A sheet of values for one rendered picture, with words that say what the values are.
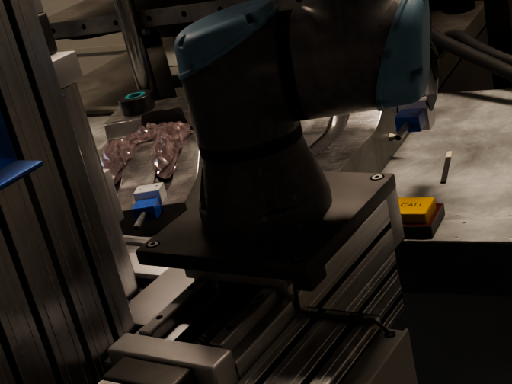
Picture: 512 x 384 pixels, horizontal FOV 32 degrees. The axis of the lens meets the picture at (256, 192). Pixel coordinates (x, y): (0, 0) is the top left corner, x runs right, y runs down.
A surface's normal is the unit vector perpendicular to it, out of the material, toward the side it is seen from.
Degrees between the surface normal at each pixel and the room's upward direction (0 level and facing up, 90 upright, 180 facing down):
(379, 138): 90
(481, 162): 0
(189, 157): 28
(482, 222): 0
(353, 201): 0
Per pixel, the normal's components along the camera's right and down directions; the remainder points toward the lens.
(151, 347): -0.22, -0.90
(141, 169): -0.25, -0.60
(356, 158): 0.88, -0.01
